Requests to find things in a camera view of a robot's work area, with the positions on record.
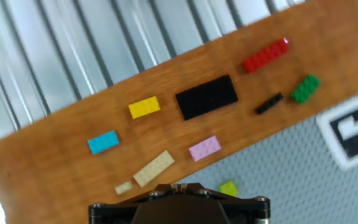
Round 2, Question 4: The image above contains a cyan Lego brick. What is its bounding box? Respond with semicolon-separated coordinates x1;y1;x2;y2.
87;129;120;156

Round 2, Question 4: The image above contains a grey Lego baseplate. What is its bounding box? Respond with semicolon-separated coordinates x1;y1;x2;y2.
175;88;358;224

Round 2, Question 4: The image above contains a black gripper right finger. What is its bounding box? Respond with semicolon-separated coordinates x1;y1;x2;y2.
185;182;272;224

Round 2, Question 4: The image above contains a yellow Lego brick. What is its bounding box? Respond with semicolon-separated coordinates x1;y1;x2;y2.
127;95;162;120

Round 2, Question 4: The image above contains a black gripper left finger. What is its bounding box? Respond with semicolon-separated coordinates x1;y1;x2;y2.
88;183;180;224

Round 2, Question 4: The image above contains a small lime Lego brick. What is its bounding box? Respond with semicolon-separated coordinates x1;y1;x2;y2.
218;180;239;197

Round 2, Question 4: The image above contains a narrow black Lego plate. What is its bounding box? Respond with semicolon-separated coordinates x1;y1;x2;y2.
254;92;284;116

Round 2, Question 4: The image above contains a black white fiducial marker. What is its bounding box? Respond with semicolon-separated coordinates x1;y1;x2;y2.
315;87;358;171

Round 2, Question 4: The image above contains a long tan Lego plate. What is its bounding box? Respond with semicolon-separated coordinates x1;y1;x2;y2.
132;149;176;189

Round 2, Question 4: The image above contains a large black Lego plate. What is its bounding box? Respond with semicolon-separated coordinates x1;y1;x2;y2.
175;74;239;121

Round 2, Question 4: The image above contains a green Lego brick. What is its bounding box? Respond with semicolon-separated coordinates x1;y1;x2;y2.
290;73;322;105

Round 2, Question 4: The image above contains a wood grain table mat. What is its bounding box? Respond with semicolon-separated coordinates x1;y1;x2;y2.
0;0;358;224

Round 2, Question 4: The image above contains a red Lego brick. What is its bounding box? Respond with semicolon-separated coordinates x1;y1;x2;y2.
242;37;290;75

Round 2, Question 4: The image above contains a pink Lego brick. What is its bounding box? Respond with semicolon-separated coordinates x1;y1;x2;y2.
188;135;223;162

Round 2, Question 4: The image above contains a small tan Lego piece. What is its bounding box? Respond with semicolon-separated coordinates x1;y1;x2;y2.
114;180;133;195

